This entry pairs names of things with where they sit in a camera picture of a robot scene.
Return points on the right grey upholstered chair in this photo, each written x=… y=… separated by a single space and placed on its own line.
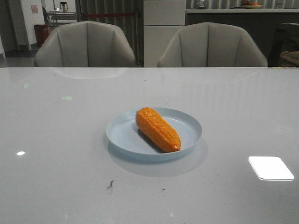
x=211 y=44

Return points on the red bin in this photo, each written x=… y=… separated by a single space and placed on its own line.
x=42 y=33

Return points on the white cabinet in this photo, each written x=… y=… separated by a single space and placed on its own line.
x=160 y=19

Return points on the light blue round plate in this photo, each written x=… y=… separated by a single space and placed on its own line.
x=128 y=139

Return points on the red barrier belt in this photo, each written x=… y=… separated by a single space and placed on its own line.
x=109 y=15

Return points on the fruit bowl on counter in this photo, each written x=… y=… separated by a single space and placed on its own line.
x=248 y=4

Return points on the left grey upholstered chair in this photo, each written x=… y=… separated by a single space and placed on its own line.
x=85 y=44

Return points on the dark wooden side furniture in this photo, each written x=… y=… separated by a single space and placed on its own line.
x=285 y=46

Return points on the grey upholstered chair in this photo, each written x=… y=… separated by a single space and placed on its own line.
x=211 y=44
x=85 y=44

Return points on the orange corn cob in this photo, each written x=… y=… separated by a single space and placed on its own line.
x=158 y=130

